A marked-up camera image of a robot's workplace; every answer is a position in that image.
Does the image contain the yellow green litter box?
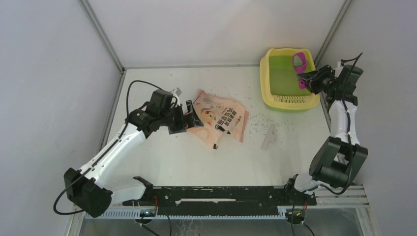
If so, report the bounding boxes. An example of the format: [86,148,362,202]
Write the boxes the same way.
[260,48,320,112]

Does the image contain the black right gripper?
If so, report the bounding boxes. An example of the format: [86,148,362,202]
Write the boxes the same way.
[296,64,339,95]

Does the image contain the aluminium front frame rail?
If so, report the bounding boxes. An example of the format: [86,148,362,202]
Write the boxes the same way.
[80,185,369,219]

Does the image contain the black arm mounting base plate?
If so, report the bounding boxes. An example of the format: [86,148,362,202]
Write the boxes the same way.
[122,186,317,217]

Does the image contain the green litter pellets pile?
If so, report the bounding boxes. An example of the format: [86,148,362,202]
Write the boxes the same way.
[292,55,303,68]

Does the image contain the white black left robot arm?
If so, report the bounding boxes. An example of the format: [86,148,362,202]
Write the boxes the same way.
[63,88,204,218]

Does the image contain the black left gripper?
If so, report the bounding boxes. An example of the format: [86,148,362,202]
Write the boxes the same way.
[159,100,203,134]

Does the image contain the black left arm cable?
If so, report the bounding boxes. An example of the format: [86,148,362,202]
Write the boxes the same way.
[53,80,178,216]

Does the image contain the magenta plastic scoop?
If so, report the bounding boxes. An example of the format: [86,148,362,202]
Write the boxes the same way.
[292,52,307,89]

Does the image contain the pink cat litter bag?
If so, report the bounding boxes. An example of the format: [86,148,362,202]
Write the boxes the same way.
[187,90,249,149]

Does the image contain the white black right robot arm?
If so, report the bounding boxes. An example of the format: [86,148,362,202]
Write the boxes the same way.
[284,64,368,205]

